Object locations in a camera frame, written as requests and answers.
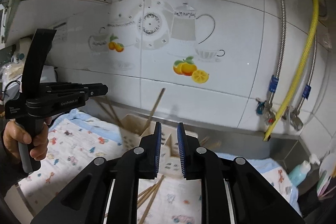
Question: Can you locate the wooden chopstick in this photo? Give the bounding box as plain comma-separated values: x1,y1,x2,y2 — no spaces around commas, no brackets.
199,136,210,147

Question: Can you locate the wooden chopstick six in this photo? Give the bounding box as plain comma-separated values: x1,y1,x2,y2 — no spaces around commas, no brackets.
143,88,166,132

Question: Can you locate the wooden chopstick one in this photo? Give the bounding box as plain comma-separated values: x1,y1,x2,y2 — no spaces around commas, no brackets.
138,185,154,199

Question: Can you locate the wooden chopstick four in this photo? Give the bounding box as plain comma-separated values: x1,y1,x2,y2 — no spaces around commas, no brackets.
105,96,123,128

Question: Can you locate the wooden chopstick three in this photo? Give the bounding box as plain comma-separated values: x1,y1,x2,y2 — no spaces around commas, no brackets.
138,175,165,224

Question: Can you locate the wooden chopstick two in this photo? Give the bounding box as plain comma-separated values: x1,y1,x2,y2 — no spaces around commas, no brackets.
137,180,161,208

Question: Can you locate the person left hand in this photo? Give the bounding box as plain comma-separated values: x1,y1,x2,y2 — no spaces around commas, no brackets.
3,117,52,164

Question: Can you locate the beige plastic utensil holder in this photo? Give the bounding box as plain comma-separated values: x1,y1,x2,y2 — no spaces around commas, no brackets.
120,114,183,178

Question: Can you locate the white microwave oven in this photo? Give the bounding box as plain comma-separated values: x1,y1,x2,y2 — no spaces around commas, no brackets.
2,65,56,105

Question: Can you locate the cartoon print white cloth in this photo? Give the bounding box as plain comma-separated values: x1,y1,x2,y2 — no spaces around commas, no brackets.
18,108,300,224

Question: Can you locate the steel angle valve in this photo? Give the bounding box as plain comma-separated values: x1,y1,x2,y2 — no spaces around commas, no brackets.
282,107,303,131

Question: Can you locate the teal soap pump bottle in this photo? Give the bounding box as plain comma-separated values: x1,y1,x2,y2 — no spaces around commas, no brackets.
288,154,321,187

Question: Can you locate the black utensil cup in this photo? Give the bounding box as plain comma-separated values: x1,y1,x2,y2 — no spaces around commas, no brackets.
298,182,335,223

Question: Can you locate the red handle water valve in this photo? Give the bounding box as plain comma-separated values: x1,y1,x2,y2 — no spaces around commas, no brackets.
256,98,276,125

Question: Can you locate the left steel braided hose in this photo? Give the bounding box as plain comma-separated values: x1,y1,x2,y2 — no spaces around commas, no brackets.
256,0,286,106

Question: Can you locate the steel braided hose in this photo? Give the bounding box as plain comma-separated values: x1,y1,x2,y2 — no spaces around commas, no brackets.
256,0,286,106
291,35,318,114

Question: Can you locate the yellow gas hose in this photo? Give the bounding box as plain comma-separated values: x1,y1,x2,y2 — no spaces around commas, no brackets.
263,0,320,142

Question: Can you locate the right steel braided hose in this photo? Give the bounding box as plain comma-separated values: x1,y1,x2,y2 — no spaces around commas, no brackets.
291,35,318,114

